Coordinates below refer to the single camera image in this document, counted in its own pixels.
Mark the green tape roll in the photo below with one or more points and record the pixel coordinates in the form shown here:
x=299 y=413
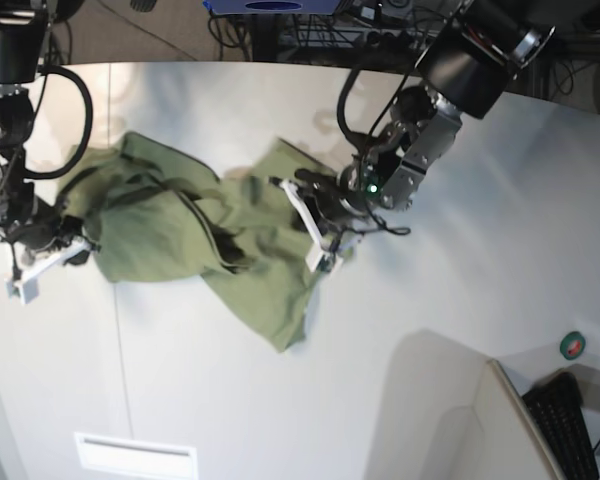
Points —
x=572 y=346

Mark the blue box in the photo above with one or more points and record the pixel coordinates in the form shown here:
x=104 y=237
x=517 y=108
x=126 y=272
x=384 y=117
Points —
x=321 y=7

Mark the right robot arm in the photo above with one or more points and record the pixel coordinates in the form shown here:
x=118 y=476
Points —
x=26 y=42

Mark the green t-shirt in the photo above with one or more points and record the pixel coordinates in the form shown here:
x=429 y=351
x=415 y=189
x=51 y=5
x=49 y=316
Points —
x=157 y=215

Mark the black keyboard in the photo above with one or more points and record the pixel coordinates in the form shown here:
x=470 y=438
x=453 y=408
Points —
x=556 y=408

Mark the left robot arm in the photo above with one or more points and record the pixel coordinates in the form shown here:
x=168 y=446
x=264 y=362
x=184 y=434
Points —
x=480 y=48

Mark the black power strip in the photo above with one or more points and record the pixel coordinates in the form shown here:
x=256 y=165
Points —
x=393 y=39

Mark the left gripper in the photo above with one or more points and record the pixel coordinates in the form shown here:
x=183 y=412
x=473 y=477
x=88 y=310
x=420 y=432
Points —
x=335 y=211

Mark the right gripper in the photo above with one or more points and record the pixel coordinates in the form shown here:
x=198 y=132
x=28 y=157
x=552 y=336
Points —
x=42 y=242

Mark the white table slot plate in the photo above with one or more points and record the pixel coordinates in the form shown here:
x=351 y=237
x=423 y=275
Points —
x=145 y=460

